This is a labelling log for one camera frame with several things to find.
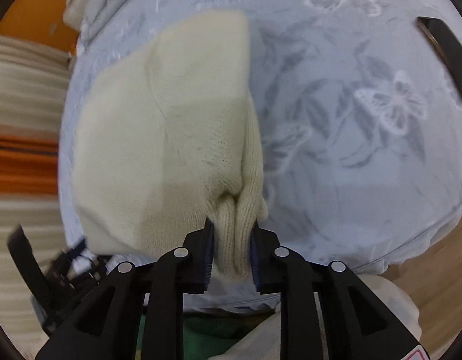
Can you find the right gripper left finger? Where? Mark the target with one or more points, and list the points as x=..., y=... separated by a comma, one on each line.
x=137, y=312

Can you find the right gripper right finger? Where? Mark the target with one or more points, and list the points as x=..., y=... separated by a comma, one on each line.
x=362, y=327

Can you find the cream knit cardigan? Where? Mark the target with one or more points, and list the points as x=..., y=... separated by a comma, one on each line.
x=168, y=139

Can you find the butterfly pattern bed sheet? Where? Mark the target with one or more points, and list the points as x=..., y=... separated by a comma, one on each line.
x=361, y=125

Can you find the cream and orange curtains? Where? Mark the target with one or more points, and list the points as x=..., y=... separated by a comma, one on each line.
x=33, y=85

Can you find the dark smartphone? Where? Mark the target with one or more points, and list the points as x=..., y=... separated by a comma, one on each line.
x=446, y=45

